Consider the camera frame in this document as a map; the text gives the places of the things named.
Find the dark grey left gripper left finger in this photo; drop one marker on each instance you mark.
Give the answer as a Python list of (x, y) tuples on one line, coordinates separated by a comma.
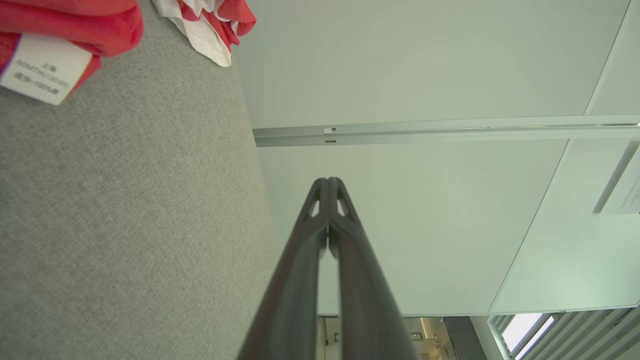
[(295, 280)]

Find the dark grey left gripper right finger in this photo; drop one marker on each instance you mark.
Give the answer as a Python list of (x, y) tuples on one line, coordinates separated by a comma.
[(365, 290)]

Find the red Bulls shorts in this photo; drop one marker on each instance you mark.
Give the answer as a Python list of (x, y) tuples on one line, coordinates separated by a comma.
[(235, 15)]

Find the red shirt with white sleeves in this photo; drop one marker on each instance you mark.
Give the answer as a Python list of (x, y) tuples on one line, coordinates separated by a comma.
[(75, 20)]

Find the grey slatted window blind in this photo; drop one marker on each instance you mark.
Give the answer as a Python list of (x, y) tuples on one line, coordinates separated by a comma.
[(590, 335)]

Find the white paper notice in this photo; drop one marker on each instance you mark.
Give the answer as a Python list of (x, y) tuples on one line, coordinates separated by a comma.
[(631, 195)]

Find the grey aluminium partition post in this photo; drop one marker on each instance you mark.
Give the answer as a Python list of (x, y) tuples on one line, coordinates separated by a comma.
[(450, 131)]

